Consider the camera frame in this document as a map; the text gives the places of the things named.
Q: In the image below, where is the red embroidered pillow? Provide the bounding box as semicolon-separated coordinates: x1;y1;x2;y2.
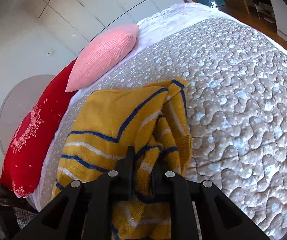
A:
0;58;79;199

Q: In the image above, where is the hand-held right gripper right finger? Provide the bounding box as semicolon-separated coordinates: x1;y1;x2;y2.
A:
151;161;271;240

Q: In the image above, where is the white headboard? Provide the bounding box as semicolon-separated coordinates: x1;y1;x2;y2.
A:
0;74;57;156

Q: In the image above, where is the yellow striped sweater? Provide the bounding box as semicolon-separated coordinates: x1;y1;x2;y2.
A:
52;77;193;240

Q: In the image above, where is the glossy white wardrobe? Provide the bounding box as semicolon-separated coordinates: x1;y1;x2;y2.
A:
0;0;194;56

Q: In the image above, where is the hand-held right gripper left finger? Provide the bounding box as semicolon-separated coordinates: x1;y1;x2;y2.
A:
9;146;135;240

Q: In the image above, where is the pink pillow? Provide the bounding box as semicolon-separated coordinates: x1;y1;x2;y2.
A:
66;24;139;93

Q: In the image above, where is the white bedsheet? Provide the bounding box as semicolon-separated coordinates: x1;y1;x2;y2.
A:
26;2;224;205

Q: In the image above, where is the beige quilted bedspread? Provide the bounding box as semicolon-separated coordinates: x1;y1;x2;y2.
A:
39;17;287;240

